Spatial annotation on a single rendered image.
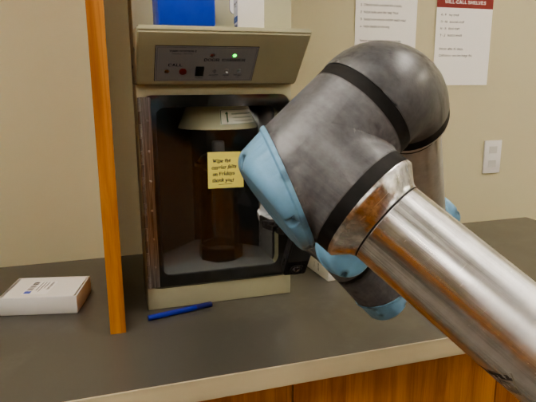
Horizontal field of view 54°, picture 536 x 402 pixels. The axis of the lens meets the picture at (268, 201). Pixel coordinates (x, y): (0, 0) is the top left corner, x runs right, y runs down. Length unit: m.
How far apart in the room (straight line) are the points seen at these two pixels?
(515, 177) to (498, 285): 1.61
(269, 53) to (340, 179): 0.61
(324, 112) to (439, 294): 0.19
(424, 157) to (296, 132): 0.22
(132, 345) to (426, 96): 0.72
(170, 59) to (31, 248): 0.77
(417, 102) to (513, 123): 1.52
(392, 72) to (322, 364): 0.60
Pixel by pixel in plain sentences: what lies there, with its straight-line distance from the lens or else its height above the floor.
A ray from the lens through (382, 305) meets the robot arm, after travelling 0.86.
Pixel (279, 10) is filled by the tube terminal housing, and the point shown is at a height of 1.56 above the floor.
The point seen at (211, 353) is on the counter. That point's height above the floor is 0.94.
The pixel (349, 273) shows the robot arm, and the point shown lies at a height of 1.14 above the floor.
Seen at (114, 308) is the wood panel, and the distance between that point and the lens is 1.07.
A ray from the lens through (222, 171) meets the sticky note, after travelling 1.10.
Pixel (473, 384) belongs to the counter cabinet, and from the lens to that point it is 1.21.
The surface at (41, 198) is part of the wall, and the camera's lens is 1.54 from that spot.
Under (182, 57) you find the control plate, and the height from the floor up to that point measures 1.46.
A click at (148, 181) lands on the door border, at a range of 1.08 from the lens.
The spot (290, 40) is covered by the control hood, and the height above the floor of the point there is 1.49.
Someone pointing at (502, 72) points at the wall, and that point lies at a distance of 1.98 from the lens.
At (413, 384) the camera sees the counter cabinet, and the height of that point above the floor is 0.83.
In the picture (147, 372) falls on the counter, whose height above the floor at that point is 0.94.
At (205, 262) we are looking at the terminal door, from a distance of 1.14.
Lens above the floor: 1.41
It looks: 13 degrees down
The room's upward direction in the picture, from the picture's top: straight up
